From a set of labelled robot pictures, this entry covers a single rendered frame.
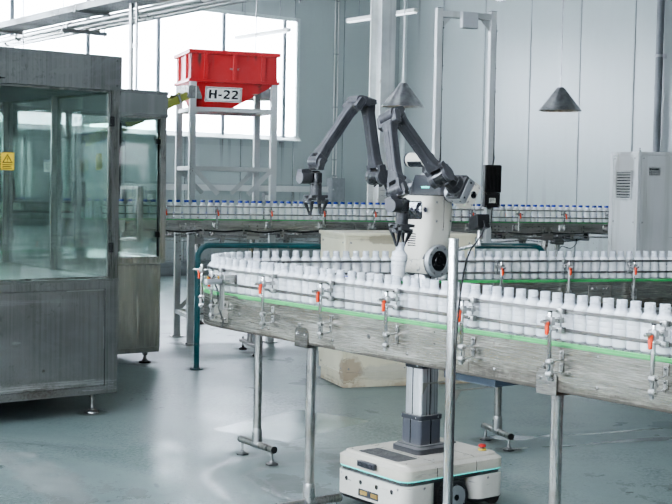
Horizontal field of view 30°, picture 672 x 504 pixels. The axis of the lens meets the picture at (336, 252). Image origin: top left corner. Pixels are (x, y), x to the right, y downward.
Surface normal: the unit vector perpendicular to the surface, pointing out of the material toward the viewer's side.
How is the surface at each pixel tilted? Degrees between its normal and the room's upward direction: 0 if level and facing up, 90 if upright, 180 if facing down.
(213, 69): 90
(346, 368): 90
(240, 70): 90
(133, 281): 90
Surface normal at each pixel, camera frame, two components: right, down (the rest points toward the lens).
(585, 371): -0.79, 0.02
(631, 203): -0.95, 0.00
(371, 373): 0.33, 0.06
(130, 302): 0.61, 0.05
